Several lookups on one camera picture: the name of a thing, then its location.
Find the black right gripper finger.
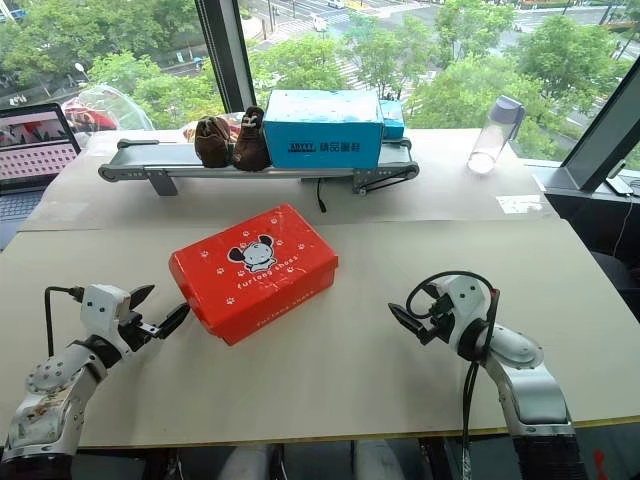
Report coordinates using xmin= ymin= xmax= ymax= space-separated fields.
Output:
xmin=397 ymin=314 xmax=432 ymax=346
xmin=388 ymin=301 xmax=422 ymax=326

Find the grey rounded shape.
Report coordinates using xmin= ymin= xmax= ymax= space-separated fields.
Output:
xmin=224 ymin=442 xmax=282 ymax=480
xmin=356 ymin=439 xmax=407 ymax=480

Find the open laptop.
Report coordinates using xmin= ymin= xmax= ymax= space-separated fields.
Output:
xmin=0 ymin=102 xmax=83 ymax=222

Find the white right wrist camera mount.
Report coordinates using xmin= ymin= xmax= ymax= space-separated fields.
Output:
xmin=428 ymin=275 xmax=494 ymax=352

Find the clear plastic bag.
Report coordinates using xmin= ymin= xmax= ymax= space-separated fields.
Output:
xmin=61 ymin=83 xmax=154 ymax=147

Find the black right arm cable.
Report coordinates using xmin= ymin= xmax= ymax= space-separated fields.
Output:
xmin=405 ymin=271 xmax=501 ymax=480

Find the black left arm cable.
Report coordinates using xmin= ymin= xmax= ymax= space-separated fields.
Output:
xmin=43 ymin=285 xmax=85 ymax=359

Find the black slanted window frame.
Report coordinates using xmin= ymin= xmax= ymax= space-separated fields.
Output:
xmin=543 ymin=63 xmax=640 ymax=194

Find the brown plush shoe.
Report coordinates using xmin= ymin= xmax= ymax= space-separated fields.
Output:
xmin=230 ymin=105 xmax=273 ymax=173
xmin=193 ymin=115 xmax=234 ymax=168

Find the clear water bottle purple lid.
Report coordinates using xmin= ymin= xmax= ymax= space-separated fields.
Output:
xmin=465 ymin=94 xmax=526 ymax=176

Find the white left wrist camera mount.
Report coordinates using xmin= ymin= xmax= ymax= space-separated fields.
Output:
xmin=78 ymin=283 xmax=133 ymax=352

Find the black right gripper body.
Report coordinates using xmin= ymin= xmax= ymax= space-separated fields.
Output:
xmin=418 ymin=294 xmax=457 ymax=347

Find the black window pillar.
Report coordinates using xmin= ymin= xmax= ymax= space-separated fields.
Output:
xmin=193 ymin=0 xmax=258 ymax=133

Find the white charging cable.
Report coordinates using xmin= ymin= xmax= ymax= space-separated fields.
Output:
xmin=610 ymin=160 xmax=633 ymax=257

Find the small blue box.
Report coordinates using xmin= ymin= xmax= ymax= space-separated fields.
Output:
xmin=378 ymin=98 xmax=407 ymax=142

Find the grey conveyor belt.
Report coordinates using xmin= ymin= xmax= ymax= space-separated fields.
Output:
xmin=97 ymin=136 xmax=422 ymax=198

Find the blue cardboard box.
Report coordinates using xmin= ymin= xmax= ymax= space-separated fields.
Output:
xmin=262 ymin=89 xmax=386 ymax=171

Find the red shoe box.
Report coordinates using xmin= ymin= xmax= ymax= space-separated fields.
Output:
xmin=168 ymin=201 xmax=341 ymax=348

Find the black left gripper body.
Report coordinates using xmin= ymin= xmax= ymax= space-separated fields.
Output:
xmin=117 ymin=309 xmax=161 ymax=352

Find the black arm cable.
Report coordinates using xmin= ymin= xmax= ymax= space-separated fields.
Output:
xmin=43 ymin=285 xmax=85 ymax=359
xmin=405 ymin=271 xmax=501 ymax=480

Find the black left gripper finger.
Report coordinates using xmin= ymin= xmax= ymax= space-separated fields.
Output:
xmin=128 ymin=284 xmax=157 ymax=309
xmin=155 ymin=302 xmax=191 ymax=340

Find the smartphone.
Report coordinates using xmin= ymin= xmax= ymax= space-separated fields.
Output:
xmin=606 ymin=176 xmax=636 ymax=198

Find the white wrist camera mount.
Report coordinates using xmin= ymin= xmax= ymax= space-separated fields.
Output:
xmin=428 ymin=275 xmax=494 ymax=352
xmin=78 ymin=283 xmax=133 ymax=352

